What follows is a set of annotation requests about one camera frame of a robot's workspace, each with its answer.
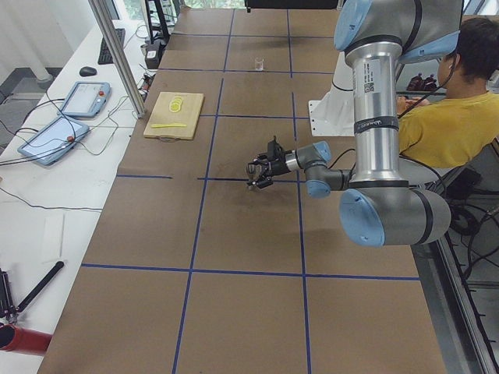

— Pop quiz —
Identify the steel double jigger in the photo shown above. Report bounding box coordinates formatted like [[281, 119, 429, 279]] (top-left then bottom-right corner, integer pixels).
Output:
[[246, 164, 256, 189]]

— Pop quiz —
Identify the far teach pendant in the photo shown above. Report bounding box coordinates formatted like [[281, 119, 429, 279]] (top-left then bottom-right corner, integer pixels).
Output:
[[60, 81, 111, 119]]

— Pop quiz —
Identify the near teach pendant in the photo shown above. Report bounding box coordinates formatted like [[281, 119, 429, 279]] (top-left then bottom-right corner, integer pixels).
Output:
[[18, 115, 90, 166]]

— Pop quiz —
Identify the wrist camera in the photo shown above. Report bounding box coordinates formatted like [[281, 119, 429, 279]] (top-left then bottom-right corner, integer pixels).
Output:
[[267, 136, 283, 161]]

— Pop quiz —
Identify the black tripod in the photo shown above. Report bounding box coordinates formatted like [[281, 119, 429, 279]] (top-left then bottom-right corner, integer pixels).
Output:
[[0, 260, 65, 323]]

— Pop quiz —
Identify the black box device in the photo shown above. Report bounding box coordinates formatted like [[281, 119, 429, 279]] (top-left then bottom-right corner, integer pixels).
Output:
[[144, 41, 166, 69]]

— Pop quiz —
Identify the black keyboard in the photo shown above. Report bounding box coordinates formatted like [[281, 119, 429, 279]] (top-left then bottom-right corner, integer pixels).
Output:
[[97, 27, 126, 65]]

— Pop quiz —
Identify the person in yellow shirt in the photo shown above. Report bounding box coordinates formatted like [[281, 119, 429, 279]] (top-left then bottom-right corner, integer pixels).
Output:
[[397, 17, 498, 168]]

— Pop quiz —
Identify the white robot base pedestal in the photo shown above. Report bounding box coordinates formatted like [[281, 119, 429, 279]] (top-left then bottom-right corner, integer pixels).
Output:
[[309, 51, 354, 137]]

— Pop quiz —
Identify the teach pendant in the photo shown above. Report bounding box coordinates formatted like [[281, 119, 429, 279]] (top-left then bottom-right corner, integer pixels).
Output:
[[60, 81, 111, 119], [18, 115, 90, 166]]

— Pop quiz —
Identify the red cylinder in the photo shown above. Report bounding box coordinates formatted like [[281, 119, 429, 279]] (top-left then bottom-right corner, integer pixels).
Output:
[[1, 324, 52, 355]]

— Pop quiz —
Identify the clear glass cup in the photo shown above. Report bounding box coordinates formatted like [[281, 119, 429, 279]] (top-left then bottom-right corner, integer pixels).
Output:
[[254, 58, 264, 72]]

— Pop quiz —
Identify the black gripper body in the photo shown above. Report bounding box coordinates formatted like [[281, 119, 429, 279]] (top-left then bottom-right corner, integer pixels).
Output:
[[266, 156, 288, 177]]

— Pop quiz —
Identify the wooden cutting board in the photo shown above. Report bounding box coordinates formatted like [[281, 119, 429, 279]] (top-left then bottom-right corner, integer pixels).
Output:
[[143, 92, 204, 140]]

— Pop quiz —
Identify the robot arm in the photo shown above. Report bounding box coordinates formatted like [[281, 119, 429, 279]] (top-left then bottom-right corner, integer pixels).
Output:
[[246, 1, 462, 246]]

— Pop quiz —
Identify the yellow plastic knife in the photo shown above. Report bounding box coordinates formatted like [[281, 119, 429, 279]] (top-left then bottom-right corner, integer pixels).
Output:
[[150, 122, 187, 129]]

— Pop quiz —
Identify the aluminium frame post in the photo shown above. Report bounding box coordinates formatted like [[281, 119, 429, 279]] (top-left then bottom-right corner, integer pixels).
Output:
[[88, 0, 145, 118]]

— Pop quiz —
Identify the black computer mouse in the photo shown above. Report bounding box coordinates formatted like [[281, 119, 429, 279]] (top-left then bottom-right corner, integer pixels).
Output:
[[79, 66, 97, 77]]

